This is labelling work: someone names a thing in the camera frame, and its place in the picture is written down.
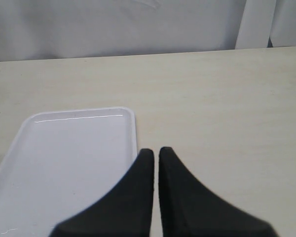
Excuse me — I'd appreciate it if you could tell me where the white backdrop curtain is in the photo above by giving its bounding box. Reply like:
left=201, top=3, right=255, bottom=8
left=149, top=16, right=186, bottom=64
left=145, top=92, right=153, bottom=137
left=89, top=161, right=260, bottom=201
left=0, top=0, right=296, bottom=61

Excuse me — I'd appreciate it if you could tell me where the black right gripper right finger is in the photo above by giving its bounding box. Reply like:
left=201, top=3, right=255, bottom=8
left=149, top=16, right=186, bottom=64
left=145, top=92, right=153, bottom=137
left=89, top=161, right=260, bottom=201
left=158, top=147, right=278, bottom=237

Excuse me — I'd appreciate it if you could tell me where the white plastic tray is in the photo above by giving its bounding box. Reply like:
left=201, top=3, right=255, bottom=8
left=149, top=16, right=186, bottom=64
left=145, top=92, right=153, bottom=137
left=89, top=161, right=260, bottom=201
left=0, top=107, right=137, bottom=237

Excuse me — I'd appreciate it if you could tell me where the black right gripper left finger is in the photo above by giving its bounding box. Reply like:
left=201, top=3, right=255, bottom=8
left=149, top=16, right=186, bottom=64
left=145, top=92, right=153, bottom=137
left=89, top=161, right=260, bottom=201
left=50, top=149, right=154, bottom=237

